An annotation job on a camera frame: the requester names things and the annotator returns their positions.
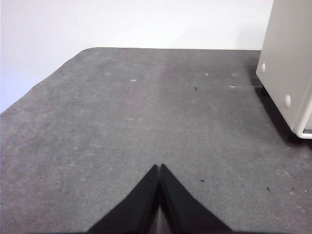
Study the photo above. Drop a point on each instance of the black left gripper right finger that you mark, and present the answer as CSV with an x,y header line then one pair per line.
x,y
182,209

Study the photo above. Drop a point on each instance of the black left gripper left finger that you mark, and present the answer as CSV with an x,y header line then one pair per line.
x,y
139,209

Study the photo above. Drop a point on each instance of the cream Toshiba toaster oven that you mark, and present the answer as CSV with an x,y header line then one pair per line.
x,y
285,48

